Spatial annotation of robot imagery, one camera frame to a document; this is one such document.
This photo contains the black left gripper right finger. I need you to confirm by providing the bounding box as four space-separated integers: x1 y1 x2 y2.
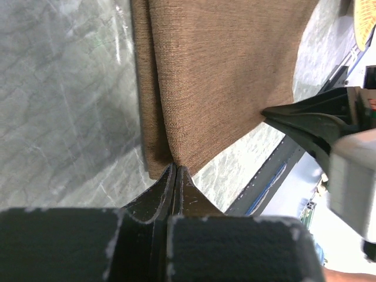
167 167 324 281

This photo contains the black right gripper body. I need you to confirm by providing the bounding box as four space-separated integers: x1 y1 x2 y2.
355 66 375 131

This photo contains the brown cloth napkin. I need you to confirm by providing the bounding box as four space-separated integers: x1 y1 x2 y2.
131 1 317 179

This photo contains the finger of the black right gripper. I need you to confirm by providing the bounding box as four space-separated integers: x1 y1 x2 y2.
261 88 357 174

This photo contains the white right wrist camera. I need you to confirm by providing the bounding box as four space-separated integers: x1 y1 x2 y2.
328 129 376 243

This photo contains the orange woven placemat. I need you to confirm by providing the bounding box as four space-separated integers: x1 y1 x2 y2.
353 0 376 51

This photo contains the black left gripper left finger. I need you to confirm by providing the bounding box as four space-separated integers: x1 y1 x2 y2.
1 164 176 281

